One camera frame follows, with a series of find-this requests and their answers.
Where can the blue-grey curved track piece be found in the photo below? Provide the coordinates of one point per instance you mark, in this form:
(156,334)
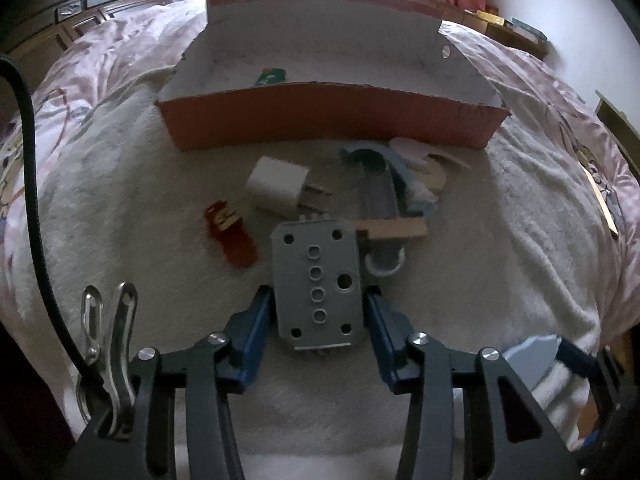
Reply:
(380,200)

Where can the notched wooden piece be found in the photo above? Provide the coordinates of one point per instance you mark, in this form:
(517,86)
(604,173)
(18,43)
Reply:
(395,228)

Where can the light blue crumpled piece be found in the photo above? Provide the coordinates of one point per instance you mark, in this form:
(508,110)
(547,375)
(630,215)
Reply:
(422,200)

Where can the cardboard box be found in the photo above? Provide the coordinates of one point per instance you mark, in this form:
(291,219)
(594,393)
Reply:
(310,115)

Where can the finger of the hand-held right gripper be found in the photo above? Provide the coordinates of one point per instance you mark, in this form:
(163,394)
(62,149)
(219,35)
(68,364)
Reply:
(577,357)

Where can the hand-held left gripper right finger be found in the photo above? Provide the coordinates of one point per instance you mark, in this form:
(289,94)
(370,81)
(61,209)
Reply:
(382,330)

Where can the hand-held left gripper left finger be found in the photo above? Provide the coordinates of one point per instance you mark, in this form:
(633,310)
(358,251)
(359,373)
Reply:
(255,325)

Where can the green card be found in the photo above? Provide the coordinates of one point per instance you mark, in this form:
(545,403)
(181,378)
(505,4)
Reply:
(270,76)

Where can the dark wooden headboard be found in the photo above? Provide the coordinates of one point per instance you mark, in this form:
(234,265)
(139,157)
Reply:
(75,15)

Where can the small red toy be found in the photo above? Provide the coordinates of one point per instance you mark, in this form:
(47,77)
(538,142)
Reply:
(235,245)

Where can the white power adapter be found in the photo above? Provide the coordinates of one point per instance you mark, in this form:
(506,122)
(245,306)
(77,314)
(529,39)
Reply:
(270,185)

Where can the row of books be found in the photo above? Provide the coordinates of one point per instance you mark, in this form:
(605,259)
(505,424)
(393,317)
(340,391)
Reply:
(520,27)

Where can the grey plate with holes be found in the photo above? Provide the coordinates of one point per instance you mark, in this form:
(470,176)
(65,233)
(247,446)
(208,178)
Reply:
(300,285)

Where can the pink crescent piece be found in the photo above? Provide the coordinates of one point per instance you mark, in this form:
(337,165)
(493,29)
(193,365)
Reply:
(415,150)

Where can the pink printed quilt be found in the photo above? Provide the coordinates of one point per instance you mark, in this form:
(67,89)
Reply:
(100,70)

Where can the metal spring clip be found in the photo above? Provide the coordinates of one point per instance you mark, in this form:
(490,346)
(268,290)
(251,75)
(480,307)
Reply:
(117,360)

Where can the beige curved wooden piece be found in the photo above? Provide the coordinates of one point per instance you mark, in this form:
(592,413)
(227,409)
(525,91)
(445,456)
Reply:
(436,175)

